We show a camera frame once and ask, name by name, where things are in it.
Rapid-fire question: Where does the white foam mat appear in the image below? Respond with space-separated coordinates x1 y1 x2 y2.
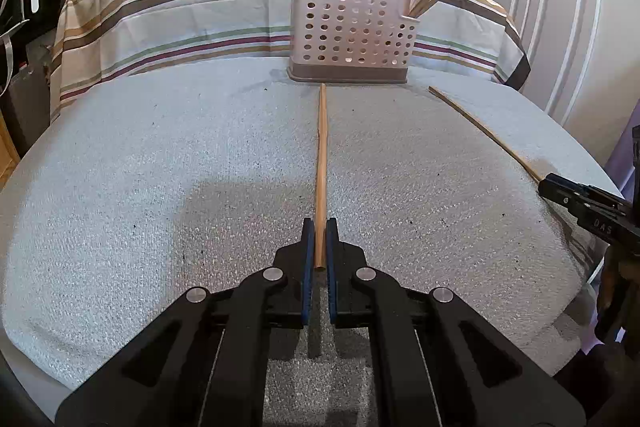
0 57 623 427

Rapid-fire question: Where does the brown wooden panel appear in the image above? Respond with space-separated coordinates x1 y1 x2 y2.
0 107 22 188

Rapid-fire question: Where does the striped cloth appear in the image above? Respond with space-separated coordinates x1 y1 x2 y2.
50 0 532 124

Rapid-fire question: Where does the lavender clothing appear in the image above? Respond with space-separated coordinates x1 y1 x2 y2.
602 104 640 204

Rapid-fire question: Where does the black bag with grey straps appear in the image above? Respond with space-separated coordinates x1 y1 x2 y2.
0 0 32 98

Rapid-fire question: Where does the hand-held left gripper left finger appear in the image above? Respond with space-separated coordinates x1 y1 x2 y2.
55 218 316 427

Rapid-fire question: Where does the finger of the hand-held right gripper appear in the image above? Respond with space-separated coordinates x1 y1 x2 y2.
546 173 634 214
537 186 587 219

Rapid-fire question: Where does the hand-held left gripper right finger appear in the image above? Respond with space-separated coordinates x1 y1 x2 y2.
325 218 586 427

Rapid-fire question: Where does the pink perforated utensil basket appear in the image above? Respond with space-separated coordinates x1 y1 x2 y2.
286 0 422 85

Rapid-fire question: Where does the person's right hand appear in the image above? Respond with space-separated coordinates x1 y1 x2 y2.
596 251 624 344

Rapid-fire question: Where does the white wardrobe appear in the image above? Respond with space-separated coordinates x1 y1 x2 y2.
487 0 640 168

